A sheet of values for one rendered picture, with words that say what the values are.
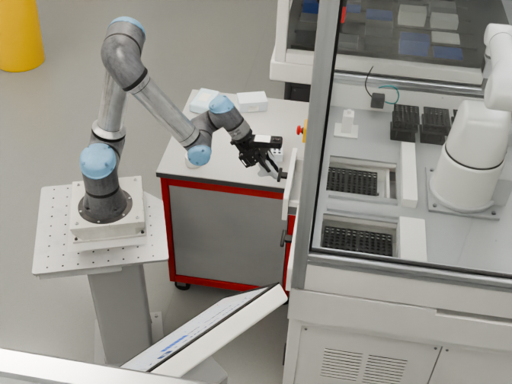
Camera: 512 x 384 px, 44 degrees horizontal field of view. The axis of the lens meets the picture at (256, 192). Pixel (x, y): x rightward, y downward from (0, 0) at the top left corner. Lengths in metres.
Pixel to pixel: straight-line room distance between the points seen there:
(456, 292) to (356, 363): 0.47
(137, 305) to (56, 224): 0.46
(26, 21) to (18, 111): 0.65
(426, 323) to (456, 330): 0.09
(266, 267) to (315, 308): 0.92
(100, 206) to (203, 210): 0.56
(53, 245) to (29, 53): 2.66
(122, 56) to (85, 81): 2.72
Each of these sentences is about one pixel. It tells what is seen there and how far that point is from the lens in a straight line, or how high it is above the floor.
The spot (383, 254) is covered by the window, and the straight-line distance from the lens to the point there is 1.74.
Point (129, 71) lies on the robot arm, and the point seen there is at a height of 1.40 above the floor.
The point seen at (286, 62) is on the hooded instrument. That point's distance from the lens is 2.93.
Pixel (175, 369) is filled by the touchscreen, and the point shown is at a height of 1.18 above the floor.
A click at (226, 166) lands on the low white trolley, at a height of 0.76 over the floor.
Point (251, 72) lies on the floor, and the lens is 4.62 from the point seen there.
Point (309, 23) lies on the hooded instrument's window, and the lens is 2.85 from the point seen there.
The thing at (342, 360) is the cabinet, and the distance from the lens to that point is 2.12.
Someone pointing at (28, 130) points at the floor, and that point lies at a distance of 4.20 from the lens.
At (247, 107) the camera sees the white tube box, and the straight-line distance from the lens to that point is 2.82.
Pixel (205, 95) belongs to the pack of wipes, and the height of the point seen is 0.81.
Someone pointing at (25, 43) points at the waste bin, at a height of 0.22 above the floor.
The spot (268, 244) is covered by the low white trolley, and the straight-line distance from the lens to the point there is 2.68.
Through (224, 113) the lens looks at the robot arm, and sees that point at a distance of 2.10.
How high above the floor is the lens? 2.35
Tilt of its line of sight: 41 degrees down
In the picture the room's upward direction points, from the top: 2 degrees clockwise
